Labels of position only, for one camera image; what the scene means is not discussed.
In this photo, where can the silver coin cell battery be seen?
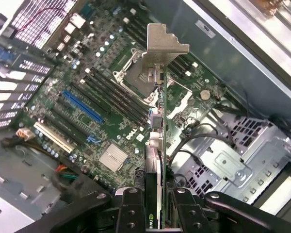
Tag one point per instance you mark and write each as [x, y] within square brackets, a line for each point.
[205, 94]

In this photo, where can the silver chipset heatsink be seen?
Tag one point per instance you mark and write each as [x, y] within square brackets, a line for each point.
[112, 157]

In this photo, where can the white power connector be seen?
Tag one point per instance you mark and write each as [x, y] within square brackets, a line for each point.
[25, 134]

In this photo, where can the silver perforated disk bay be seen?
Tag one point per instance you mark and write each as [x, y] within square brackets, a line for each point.
[232, 167]

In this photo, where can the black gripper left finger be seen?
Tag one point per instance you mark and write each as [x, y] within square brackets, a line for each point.
[132, 213]

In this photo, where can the dark grey PC case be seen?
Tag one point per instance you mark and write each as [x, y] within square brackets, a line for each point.
[245, 48]

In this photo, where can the green motherboard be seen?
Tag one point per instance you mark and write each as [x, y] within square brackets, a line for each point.
[116, 128]

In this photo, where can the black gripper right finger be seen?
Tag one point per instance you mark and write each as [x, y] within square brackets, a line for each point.
[186, 213]

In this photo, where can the white expansion slot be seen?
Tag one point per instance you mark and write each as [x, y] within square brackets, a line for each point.
[53, 137]

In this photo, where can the black expansion slot blue latch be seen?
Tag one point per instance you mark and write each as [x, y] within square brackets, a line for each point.
[68, 121]

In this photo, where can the short black expansion slot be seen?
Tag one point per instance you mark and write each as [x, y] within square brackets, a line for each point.
[62, 103]

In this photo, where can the CPU socket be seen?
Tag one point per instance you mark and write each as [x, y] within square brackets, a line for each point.
[131, 77]

